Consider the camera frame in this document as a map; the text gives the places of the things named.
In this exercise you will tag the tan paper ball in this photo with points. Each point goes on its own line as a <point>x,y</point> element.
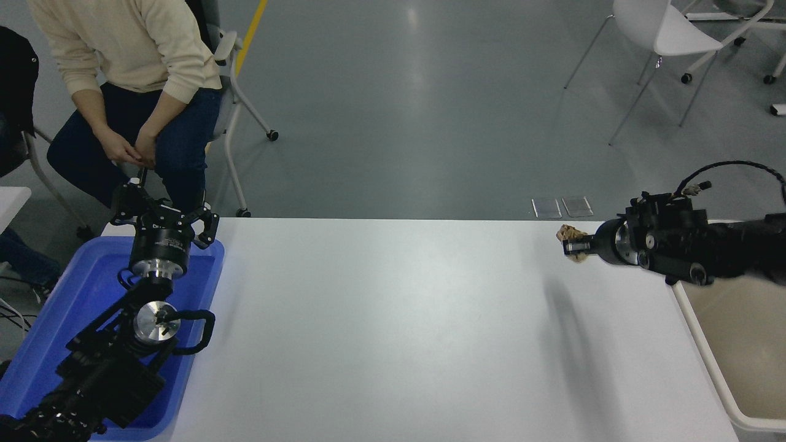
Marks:
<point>568,232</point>

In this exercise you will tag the person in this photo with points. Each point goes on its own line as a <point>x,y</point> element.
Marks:
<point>24,258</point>
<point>123,43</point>

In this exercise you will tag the white plastic chair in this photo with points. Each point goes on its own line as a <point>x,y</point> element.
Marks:
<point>669,27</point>

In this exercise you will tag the person's left hand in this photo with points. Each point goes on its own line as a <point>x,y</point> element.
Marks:
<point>146,148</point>

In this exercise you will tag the white furniture foot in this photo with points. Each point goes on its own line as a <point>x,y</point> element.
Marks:
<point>778,110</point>

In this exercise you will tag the person's right hand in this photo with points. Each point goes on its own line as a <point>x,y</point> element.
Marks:
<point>116,147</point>

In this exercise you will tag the black jacket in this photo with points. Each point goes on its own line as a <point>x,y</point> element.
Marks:
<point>16,77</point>

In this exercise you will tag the grey wheeled office chair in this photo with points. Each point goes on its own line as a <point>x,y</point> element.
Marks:
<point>230,92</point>

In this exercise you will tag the small white table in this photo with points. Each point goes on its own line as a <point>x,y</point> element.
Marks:
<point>11,199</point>

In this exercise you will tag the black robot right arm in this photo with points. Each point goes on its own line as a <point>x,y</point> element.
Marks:
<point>706,245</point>

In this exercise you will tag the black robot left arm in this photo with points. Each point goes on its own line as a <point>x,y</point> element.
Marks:
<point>101,374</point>

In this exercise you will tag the clear floor plate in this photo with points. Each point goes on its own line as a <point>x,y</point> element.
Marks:
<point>546,207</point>
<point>577,206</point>

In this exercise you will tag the large pale bin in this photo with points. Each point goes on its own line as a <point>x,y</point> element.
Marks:
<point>749,344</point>

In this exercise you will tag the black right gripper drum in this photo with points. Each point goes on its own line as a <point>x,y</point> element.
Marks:
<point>607,242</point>

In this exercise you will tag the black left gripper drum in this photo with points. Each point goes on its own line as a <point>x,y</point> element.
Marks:
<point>158,241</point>

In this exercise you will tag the white wheeled table base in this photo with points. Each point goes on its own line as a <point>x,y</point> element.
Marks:
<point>746,27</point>

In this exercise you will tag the person's left forearm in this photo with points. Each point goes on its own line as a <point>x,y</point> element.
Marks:
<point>163,112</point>

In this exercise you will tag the grey metal frame chair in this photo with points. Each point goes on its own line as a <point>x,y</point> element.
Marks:
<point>43,175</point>

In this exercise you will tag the person's right forearm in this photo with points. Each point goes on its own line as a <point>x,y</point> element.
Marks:
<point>89,112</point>

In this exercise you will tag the blue plastic tray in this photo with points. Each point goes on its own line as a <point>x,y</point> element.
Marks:
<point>67,301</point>

